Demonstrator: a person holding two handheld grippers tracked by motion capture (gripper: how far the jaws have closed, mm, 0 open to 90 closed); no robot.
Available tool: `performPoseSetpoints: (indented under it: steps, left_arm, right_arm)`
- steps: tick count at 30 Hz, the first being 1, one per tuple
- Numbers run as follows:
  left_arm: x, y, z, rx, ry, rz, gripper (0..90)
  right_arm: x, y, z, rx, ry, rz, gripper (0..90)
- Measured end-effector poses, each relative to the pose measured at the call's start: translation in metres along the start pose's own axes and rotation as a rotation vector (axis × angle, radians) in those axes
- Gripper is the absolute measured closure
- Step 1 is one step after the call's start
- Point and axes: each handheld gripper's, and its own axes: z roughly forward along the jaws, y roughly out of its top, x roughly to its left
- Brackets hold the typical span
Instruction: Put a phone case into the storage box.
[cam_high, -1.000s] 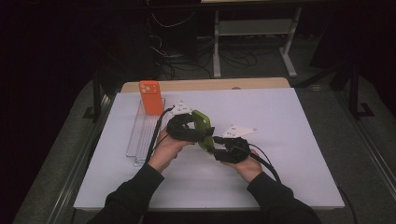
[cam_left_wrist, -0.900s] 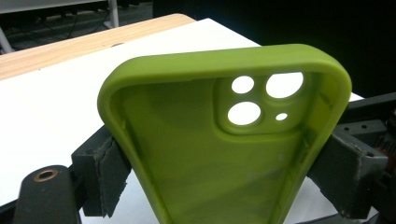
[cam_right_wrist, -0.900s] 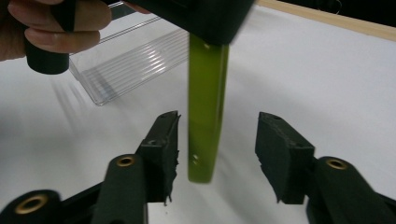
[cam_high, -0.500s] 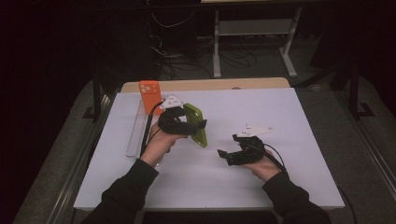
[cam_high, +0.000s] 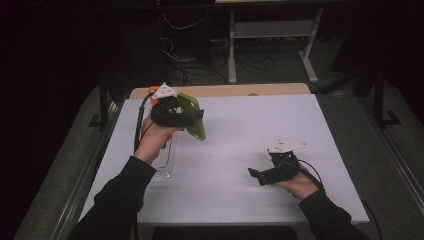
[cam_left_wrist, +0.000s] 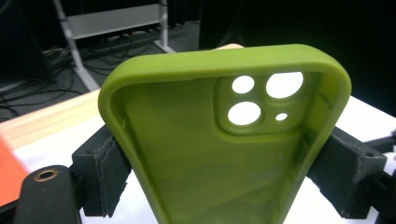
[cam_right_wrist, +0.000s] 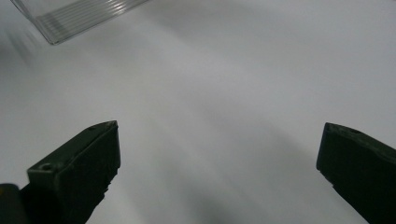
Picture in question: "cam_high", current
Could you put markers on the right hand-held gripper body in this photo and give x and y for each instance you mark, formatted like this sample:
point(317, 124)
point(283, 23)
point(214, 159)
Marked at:
point(283, 170)

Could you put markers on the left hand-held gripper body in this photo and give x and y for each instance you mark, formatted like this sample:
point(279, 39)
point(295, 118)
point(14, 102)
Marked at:
point(166, 111)

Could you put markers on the green phone case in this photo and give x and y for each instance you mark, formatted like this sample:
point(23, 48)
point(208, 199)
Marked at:
point(196, 130)

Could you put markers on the clear plastic container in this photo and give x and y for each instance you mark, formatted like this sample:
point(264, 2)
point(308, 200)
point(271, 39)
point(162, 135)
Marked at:
point(165, 160)

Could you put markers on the person's right hand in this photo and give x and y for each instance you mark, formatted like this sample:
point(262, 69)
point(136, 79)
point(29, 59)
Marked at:
point(301, 186)

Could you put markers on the person's left hand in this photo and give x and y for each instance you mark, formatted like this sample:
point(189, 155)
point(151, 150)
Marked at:
point(151, 140)

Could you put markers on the black metal stand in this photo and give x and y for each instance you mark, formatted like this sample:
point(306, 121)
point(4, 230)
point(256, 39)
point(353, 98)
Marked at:
point(380, 100)
point(103, 106)

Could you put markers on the metal floor rail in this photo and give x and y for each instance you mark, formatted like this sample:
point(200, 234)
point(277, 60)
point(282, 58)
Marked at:
point(393, 160)
point(83, 180)

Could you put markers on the white metal desk frame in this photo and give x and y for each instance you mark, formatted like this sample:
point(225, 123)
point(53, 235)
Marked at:
point(273, 29)

